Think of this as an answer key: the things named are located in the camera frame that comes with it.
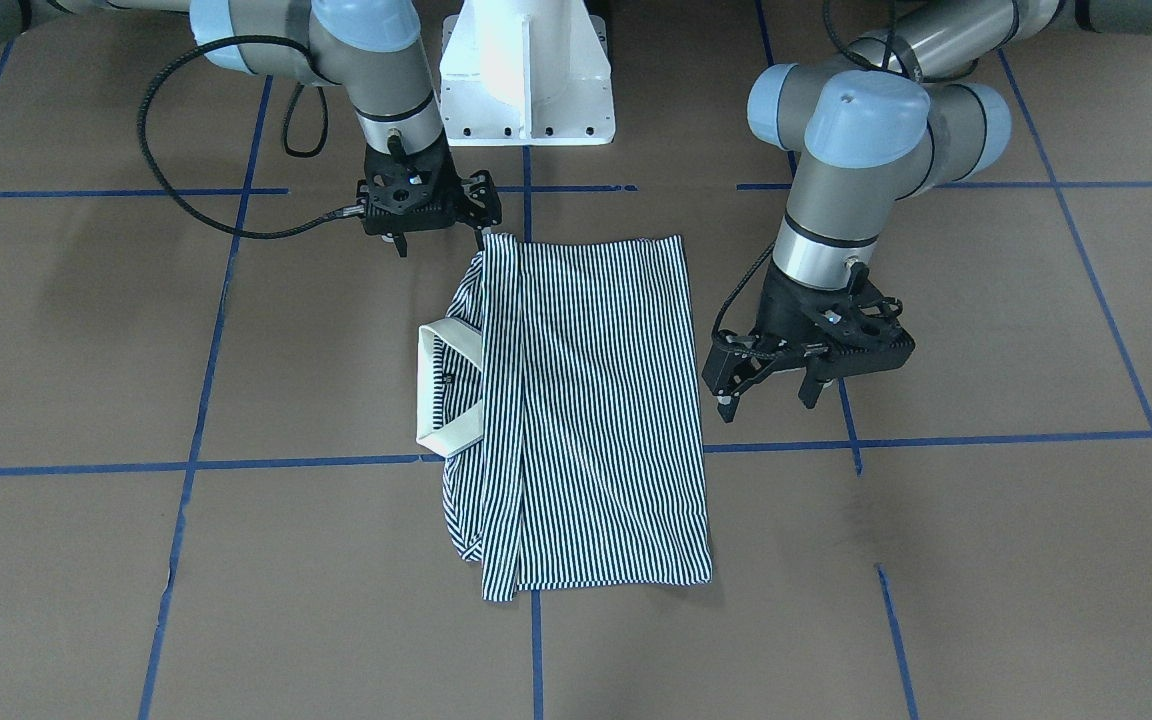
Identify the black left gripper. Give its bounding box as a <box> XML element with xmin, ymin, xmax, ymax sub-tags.
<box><xmin>702</xmin><ymin>263</ymin><xmax>916</xmax><ymax>423</ymax></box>

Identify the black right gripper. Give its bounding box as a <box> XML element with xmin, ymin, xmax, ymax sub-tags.
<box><xmin>358</xmin><ymin>145</ymin><xmax>502</xmax><ymax>258</ymax></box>

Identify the navy white striped polo shirt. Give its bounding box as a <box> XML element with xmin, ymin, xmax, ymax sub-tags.
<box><xmin>416</xmin><ymin>233</ymin><xmax>713</xmax><ymax>602</ymax></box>

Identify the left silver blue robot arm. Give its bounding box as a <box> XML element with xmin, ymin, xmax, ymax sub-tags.
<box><xmin>702</xmin><ymin>1</ymin><xmax>1152</xmax><ymax>420</ymax></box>

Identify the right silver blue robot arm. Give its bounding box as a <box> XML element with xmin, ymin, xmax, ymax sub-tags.
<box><xmin>0</xmin><ymin>1</ymin><xmax>502</xmax><ymax>256</ymax></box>

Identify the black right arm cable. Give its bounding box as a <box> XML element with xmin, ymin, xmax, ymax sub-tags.
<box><xmin>136</xmin><ymin>35</ymin><xmax>367</xmax><ymax>241</ymax></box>

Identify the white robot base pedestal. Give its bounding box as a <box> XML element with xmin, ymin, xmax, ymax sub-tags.
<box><xmin>439</xmin><ymin>1</ymin><xmax>617</xmax><ymax>147</ymax></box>

